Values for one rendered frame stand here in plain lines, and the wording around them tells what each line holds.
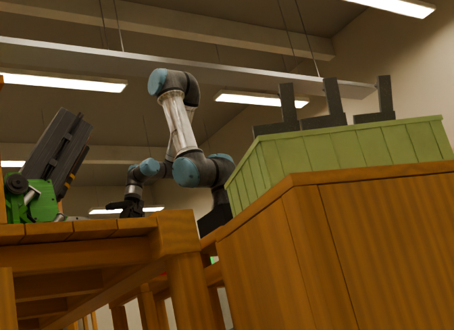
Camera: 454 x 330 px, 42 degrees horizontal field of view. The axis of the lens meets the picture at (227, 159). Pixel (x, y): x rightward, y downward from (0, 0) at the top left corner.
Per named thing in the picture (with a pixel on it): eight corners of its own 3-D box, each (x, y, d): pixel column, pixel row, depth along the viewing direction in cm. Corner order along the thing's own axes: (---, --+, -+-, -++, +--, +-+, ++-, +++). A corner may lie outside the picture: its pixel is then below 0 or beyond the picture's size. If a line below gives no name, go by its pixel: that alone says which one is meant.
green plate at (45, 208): (55, 231, 242) (46, 190, 253) (61, 220, 237) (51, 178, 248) (27, 233, 236) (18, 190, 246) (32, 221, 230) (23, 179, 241)
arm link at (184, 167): (222, 179, 228) (185, 65, 250) (191, 178, 219) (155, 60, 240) (205, 193, 236) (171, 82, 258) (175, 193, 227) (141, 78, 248)
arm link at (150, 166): (165, 157, 259) (153, 166, 267) (143, 155, 252) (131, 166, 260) (169, 173, 257) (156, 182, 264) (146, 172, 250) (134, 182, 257)
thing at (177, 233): (58, 331, 306) (54, 302, 311) (202, 251, 194) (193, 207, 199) (30, 336, 298) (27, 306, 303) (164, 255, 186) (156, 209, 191)
